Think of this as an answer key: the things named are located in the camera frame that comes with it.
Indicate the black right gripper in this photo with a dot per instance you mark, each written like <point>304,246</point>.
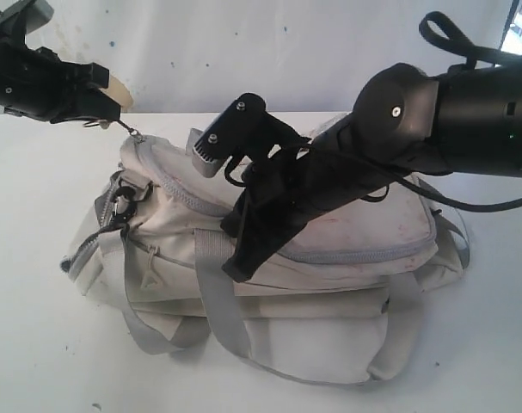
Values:
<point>281,195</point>

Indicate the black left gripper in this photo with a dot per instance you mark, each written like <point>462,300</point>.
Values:
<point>66,91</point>

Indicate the white fabric bag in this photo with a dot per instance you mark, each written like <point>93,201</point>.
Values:
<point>341,304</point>

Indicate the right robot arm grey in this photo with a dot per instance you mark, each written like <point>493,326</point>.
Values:
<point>402,122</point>

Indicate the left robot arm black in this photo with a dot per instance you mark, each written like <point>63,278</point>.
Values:
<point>15,81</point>

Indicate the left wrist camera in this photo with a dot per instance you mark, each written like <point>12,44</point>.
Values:
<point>23,17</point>

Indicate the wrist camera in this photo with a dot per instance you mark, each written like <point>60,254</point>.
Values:
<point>243,129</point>
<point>23,17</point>

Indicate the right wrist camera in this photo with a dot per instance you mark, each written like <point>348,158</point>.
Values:
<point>243,129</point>

